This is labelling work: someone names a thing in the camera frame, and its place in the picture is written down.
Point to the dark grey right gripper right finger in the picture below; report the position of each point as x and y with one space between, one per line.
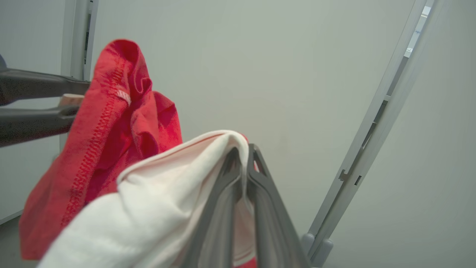
273 223

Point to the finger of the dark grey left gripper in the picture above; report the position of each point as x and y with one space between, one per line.
33 86
33 124

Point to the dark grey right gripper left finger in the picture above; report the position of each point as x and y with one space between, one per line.
217 208

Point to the red and white garment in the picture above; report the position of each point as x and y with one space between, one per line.
111 130

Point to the grey partition corner post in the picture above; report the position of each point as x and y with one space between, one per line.
76 37

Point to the grey partition post with feet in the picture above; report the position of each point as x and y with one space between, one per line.
372 137

